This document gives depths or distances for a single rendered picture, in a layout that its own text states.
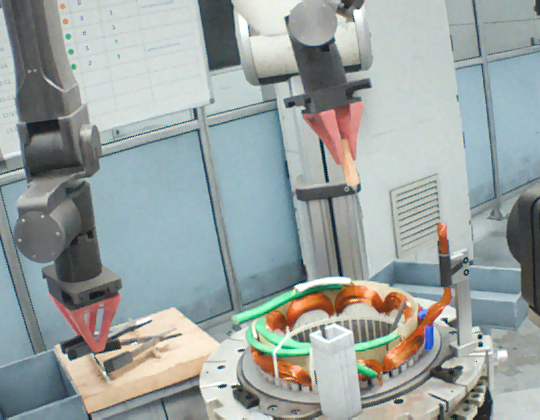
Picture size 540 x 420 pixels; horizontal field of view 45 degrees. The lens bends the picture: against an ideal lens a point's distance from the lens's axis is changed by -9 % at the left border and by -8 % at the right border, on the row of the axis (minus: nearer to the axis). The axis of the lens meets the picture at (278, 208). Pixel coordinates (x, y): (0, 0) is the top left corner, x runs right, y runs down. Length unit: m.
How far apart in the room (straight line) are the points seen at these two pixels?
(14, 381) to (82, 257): 0.31
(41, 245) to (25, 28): 0.22
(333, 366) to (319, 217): 0.59
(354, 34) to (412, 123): 2.12
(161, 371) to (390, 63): 2.41
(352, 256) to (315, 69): 0.44
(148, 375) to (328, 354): 0.32
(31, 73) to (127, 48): 2.24
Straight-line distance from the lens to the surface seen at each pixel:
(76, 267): 0.78
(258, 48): 1.10
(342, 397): 0.64
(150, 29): 3.01
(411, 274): 1.09
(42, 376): 1.03
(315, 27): 0.79
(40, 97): 0.73
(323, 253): 1.20
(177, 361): 0.89
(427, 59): 3.28
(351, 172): 0.89
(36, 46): 0.72
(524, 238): 0.22
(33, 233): 0.70
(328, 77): 0.86
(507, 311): 0.93
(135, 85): 2.97
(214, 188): 3.19
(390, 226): 3.16
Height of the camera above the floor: 1.46
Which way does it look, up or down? 15 degrees down
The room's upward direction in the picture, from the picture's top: 10 degrees counter-clockwise
